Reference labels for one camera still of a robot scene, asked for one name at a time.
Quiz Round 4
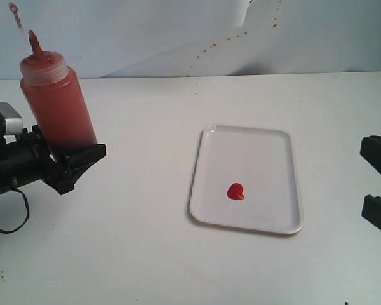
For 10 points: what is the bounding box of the red sauce blob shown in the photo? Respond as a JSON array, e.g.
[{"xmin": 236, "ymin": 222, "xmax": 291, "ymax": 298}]
[{"xmin": 226, "ymin": 183, "xmax": 244, "ymax": 201}]

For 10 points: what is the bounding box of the white rectangular plastic tray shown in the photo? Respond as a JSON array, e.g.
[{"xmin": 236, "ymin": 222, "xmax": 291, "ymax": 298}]
[{"xmin": 189, "ymin": 125, "xmax": 304, "ymax": 235}]

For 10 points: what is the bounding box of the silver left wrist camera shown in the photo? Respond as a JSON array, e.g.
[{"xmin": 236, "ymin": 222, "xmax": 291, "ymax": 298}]
[{"xmin": 0, "ymin": 102, "xmax": 23, "ymax": 137}]

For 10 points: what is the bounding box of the red sauce squeeze bottle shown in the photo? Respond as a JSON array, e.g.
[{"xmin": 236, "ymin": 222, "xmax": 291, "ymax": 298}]
[{"xmin": 20, "ymin": 30, "xmax": 98, "ymax": 152}]

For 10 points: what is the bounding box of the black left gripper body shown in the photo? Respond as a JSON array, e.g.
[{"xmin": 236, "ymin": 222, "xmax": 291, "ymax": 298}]
[{"xmin": 0, "ymin": 125, "xmax": 74, "ymax": 195}]

